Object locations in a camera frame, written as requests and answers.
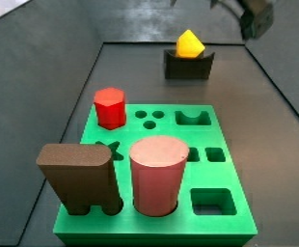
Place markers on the yellow three prong object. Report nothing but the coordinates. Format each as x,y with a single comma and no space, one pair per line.
189,45

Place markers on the black curved fixture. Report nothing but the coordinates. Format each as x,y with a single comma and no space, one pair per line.
188,68

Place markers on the pink cylinder block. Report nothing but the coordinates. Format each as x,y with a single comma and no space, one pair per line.
158,163

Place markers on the red hexagonal block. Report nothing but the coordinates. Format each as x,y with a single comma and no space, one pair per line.
110,108

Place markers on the brown arch block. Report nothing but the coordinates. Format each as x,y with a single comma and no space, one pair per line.
81,172

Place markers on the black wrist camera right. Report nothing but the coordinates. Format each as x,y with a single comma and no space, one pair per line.
257,19

